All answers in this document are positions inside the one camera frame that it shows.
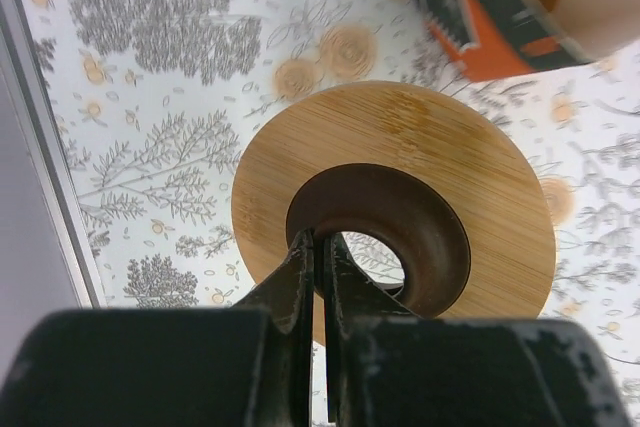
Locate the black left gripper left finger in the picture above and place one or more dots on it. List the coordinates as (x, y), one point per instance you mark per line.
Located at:
(247, 365)

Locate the aluminium frame post left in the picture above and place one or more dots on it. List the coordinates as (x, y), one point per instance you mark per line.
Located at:
(31, 104)

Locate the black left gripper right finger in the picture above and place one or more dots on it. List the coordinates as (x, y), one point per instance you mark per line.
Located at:
(388, 367)

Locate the floral patterned table mat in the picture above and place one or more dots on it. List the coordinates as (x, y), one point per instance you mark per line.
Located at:
(154, 102)

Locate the orange coffee filter box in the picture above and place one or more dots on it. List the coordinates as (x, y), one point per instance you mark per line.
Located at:
(496, 39)

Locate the bamboo ring dripper stand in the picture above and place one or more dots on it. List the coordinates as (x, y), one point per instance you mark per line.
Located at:
(445, 189)

